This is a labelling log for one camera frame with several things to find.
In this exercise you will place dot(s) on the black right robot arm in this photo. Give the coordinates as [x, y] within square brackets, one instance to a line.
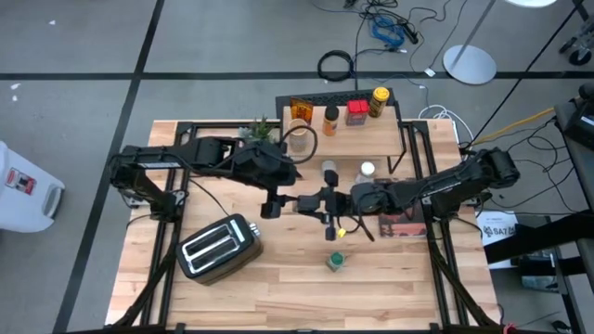
[441, 185]

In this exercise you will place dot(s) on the green-lid glass spice jar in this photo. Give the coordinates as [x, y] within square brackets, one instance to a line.
[335, 261]

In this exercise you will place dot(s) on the white printed sign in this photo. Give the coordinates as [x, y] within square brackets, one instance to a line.
[496, 229]

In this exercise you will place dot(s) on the red spice tin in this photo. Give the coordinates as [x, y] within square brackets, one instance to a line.
[357, 109]

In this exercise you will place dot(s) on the black aluminium table frame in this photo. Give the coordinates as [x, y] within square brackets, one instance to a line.
[218, 124]

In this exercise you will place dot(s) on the white power adapter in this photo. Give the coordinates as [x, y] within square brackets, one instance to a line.
[430, 72]

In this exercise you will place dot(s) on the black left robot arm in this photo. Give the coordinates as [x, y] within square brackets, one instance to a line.
[204, 153]

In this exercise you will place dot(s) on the black side workstation frame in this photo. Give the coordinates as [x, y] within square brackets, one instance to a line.
[533, 236]

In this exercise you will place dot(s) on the white lamp head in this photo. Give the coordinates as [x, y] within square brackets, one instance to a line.
[529, 3]

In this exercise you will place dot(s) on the red clamp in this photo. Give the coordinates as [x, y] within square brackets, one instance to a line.
[509, 329]

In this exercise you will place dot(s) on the black two-slot toaster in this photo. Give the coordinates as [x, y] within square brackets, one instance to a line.
[218, 250]

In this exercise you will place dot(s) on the beige paper cup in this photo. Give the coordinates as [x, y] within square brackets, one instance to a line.
[298, 139]

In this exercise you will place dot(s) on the potted succulent plant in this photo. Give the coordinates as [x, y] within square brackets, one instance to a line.
[260, 130]

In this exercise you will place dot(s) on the yellow-lid spice jar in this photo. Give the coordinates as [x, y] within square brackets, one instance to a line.
[378, 104]

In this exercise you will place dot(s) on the cart caster wheel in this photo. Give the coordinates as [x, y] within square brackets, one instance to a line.
[580, 56]

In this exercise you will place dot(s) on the white-lid spice jar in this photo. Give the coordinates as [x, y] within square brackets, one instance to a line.
[367, 169]

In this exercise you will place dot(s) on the white plastic container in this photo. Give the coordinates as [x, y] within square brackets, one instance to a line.
[23, 209]

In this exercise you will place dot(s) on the orange seasoning packet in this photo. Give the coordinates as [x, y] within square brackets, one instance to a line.
[301, 111]

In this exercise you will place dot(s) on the black perforated panel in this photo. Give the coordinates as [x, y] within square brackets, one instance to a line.
[334, 96]

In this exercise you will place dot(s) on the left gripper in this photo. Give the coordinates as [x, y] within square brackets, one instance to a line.
[276, 169]

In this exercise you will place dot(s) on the grey round stand base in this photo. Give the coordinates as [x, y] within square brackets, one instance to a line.
[468, 65]

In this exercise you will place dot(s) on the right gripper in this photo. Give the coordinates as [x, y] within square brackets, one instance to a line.
[334, 204]

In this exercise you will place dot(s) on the small yellow tag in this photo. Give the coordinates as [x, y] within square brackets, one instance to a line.
[342, 232]

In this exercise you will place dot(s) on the black-lid orange spice bottle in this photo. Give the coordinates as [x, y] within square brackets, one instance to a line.
[331, 123]

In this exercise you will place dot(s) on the black desk equipment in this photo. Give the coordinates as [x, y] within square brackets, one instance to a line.
[580, 120]

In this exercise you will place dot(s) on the wooden shelf black legs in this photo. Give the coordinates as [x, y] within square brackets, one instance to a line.
[371, 139]

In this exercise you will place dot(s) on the black power adapter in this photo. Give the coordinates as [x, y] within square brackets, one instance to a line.
[410, 33]

